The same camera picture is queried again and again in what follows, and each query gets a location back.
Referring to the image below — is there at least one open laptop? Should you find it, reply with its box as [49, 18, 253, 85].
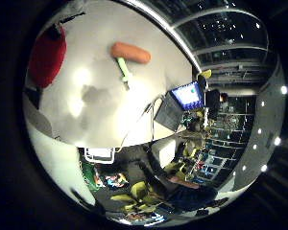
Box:
[154, 80, 205, 132]

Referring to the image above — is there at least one storage shelf rack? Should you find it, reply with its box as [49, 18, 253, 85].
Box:
[181, 95, 257, 186]

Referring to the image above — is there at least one bin of colourful toys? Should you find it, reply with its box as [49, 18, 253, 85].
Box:
[104, 172, 130, 190]

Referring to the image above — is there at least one red tomato plush toy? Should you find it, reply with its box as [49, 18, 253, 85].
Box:
[28, 25, 68, 90]

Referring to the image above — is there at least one yellow green chair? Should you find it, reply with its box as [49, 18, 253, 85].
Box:
[109, 180, 157, 214]

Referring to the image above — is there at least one person in dark shirt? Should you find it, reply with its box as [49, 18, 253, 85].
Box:
[143, 147, 229, 215]

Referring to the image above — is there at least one green bag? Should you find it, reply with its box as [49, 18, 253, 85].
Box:
[81, 161, 102, 193]

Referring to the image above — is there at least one brown sausage plush toy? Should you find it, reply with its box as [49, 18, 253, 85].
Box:
[109, 41, 153, 65]

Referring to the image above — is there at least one white box device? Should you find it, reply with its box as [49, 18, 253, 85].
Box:
[84, 147, 115, 165]

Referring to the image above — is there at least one white box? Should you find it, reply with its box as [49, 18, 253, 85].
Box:
[152, 137, 178, 169]

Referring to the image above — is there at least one white cable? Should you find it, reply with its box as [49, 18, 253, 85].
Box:
[117, 101, 158, 153]

